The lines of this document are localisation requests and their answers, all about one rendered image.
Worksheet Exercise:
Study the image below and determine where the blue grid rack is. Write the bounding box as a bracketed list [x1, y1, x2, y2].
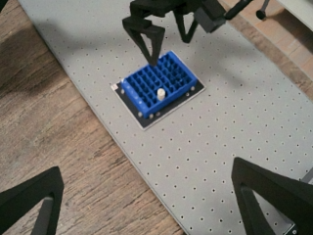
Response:
[120, 50, 198, 118]

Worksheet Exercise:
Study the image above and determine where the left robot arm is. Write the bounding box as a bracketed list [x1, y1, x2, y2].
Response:
[193, 7, 227, 33]

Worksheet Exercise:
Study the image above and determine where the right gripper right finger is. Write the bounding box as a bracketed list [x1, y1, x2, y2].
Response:
[231, 157, 313, 235]

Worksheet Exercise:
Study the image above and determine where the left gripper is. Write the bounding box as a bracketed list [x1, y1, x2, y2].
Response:
[122, 0, 227, 67]

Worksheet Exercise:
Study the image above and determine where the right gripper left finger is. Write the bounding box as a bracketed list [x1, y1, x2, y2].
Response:
[0, 166, 65, 235]

